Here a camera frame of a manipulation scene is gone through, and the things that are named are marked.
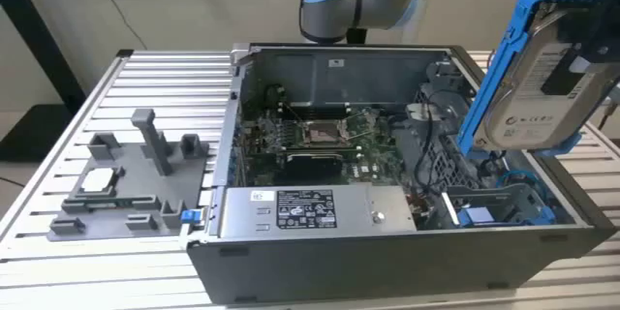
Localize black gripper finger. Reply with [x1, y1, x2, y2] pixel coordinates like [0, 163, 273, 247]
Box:
[540, 0, 620, 95]

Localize hard disk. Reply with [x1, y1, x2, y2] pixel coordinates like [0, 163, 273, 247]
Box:
[457, 0, 604, 160]

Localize blue disk data wire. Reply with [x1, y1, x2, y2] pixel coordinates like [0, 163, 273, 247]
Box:
[496, 165, 541, 204]

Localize blue disk carrier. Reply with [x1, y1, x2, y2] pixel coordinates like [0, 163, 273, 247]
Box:
[454, 204, 554, 228]

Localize black RAM slot bank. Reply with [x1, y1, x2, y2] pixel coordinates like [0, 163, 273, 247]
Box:
[278, 102, 352, 114]
[285, 145, 362, 152]

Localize perforated metal drive cage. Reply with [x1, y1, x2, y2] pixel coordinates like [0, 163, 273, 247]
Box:
[413, 83, 485, 195]

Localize metal socket cover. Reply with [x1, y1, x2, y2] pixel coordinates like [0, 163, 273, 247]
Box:
[341, 109, 377, 135]

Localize green motherboard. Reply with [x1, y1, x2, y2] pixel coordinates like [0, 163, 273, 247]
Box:
[236, 105, 413, 187]

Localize CPU socket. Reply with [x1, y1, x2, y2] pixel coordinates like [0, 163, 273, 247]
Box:
[302, 119, 348, 146]

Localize black graphics card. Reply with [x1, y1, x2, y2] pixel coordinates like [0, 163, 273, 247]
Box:
[282, 152, 345, 182]

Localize black open PC case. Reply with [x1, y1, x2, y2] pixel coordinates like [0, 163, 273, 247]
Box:
[185, 41, 618, 306]

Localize grey power supply unit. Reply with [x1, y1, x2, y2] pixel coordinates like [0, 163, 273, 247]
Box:
[217, 184, 418, 240]

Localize blue case latch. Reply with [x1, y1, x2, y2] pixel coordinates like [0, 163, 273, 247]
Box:
[177, 208, 204, 224]

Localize grey parts rack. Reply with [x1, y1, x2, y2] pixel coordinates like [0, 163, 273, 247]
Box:
[46, 108, 212, 242]

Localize green RAM stick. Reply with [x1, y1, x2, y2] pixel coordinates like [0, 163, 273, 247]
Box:
[65, 197, 156, 213]

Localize silver CPU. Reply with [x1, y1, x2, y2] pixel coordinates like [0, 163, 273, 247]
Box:
[80, 168, 120, 193]

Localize black floor base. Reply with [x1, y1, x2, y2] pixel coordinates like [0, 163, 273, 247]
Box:
[0, 104, 73, 162]

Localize thin black wire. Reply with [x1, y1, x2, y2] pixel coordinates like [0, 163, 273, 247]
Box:
[414, 86, 465, 190]

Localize red yellow wire bundle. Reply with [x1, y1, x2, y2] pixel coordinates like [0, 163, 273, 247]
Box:
[405, 193, 437, 219]

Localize black slanted frame post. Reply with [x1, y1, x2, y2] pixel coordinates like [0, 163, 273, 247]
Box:
[0, 0, 88, 111]

